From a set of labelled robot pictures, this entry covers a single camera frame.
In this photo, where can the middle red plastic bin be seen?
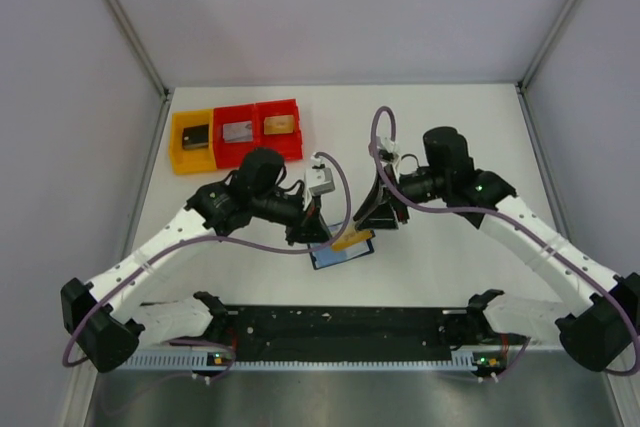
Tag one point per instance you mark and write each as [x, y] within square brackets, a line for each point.
[230, 155]

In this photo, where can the white slotted cable duct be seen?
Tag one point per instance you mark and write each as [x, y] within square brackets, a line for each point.
[203, 360]

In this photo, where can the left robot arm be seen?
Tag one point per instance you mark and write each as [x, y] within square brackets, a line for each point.
[211, 214]

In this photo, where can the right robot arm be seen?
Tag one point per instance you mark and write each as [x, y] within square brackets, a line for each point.
[493, 207]

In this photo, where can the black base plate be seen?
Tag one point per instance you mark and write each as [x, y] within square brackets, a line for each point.
[350, 334]

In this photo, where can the red plastic bin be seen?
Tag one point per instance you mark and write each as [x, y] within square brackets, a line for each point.
[289, 146]
[230, 155]

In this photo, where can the silver card in bin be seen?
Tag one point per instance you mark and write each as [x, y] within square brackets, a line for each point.
[237, 132]

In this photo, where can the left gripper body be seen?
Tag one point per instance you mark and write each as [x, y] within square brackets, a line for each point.
[310, 220]

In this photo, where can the blue leather card holder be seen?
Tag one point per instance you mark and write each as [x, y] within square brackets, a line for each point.
[326, 257]

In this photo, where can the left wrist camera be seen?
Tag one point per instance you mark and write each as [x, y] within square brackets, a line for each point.
[318, 178]

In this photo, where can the yellow plastic bin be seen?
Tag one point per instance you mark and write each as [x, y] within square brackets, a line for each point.
[193, 161]

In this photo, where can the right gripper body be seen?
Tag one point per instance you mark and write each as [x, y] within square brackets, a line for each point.
[388, 198]

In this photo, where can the gold card in bin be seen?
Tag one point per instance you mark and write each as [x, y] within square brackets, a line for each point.
[279, 125]

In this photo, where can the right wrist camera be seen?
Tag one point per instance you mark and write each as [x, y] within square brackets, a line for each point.
[388, 150]

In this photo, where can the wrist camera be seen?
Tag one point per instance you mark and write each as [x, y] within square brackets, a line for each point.
[318, 178]
[388, 150]

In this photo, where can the black card in bin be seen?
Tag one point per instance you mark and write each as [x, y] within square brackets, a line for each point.
[195, 137]

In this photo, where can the right red plastic bin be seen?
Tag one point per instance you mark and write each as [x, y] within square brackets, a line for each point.
[289, 146]

